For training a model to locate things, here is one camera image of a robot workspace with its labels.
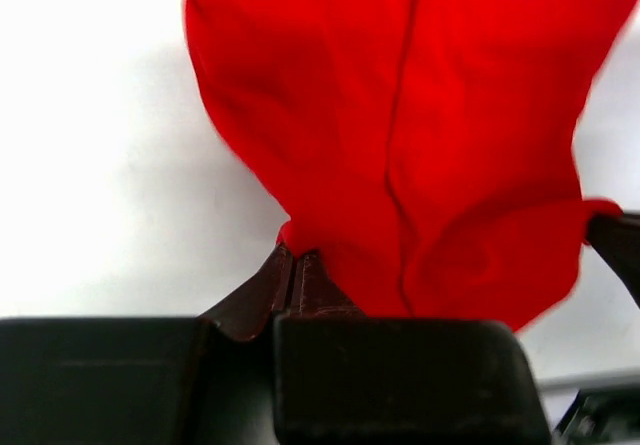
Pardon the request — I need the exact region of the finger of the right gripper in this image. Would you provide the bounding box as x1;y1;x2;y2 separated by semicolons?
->
586;212;640;306

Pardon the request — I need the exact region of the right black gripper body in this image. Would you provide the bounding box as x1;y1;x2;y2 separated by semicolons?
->
552;384;640;445

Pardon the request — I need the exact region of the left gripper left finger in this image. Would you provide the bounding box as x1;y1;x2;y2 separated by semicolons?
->
1;246;294;444

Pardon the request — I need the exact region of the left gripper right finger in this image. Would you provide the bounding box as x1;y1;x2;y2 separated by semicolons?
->
273;255;551;444

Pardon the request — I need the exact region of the red t shirt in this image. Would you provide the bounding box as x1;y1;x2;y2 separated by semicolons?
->
184;0;638;329

